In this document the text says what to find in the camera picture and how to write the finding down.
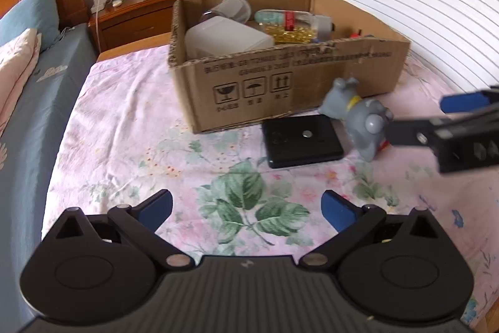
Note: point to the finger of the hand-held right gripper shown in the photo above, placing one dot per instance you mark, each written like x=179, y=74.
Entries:
x=409, y=132
x=466, y=102

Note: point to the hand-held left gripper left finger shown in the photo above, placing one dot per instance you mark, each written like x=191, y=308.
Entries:
x=156, y=206

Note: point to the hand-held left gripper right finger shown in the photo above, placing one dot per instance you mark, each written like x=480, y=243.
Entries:
x=337, y=210

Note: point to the grey toy dog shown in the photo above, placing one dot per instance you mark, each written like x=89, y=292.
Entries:
x=358, y=118

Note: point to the brown cardboard box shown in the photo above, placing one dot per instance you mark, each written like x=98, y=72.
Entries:
x=312, y=79

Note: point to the clear bottle of yellow capsules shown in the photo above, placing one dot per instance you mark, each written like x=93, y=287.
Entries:
x=296, y=24

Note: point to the pink floral blanket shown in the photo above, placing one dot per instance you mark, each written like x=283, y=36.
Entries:
x=136, y=145

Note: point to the black flat case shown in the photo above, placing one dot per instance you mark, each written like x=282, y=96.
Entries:
x=302, y=142

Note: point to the blue bed sheet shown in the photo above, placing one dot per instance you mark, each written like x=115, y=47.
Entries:
x=35, y=130

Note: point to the white plastic container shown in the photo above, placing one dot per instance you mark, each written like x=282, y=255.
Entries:
x=226, y=38

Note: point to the wooden nightstand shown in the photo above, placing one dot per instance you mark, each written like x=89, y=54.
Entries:
x=136, y=19

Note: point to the pink pillow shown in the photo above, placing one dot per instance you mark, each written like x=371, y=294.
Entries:
x=15, y=64

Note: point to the clear plastic jar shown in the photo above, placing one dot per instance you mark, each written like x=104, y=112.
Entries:
x=230, y=10

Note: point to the blue pillow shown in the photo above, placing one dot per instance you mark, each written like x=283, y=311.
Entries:
x=27, y=13

